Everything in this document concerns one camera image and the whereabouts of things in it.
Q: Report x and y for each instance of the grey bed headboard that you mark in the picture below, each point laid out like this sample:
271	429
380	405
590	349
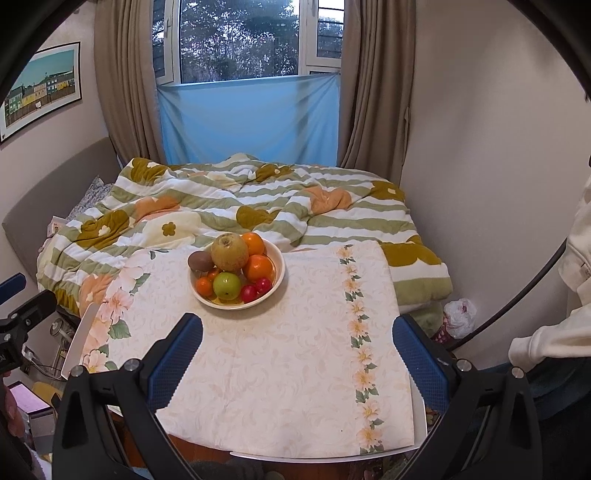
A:
56	195

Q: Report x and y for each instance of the floral cream tablecloth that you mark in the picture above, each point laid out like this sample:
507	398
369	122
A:
312	372

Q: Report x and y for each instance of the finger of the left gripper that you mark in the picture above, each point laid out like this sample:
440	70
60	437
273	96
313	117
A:
30	314
11	287

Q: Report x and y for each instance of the brown curtain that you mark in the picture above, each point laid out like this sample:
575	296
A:
377	75
125	78

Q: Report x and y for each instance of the brown kiwi fruit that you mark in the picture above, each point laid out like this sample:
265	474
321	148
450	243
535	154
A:
200	261

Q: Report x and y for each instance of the blue window cloth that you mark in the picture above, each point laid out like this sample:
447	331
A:
283	119

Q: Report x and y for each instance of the white plastic bag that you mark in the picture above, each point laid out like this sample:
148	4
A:
460	318

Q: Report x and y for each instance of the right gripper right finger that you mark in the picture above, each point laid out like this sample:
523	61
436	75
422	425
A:
487	426

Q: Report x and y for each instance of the striped floral quilt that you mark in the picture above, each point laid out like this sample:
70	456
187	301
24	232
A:
152	208

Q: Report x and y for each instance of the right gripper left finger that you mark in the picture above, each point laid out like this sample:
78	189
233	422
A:
86	444

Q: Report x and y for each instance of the green apple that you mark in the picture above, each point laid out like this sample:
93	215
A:
227	286

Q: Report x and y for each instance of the small orange tangerine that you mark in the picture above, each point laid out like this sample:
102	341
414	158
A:
204	288

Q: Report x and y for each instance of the left brown curtain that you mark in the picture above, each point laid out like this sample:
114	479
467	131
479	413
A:
125	78

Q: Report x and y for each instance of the white table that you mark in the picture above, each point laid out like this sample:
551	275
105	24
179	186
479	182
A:
419	415

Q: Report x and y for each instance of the cream duck-print bowl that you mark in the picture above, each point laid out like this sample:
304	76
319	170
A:
279	270

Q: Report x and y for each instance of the framed houses picture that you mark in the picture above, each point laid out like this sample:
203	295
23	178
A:
50	81

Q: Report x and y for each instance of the medium orange tangerine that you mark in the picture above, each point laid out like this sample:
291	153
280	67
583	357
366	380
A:
254	243

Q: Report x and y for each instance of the right brown curtain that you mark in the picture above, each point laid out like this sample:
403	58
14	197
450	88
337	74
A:
377	75

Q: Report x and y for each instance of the window with white frame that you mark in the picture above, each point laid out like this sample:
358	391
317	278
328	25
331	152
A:
221	40

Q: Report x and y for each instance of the large orange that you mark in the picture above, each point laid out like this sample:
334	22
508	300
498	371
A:
257	267

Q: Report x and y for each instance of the red cherry tomato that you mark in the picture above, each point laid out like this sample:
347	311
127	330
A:
249	293
263	285

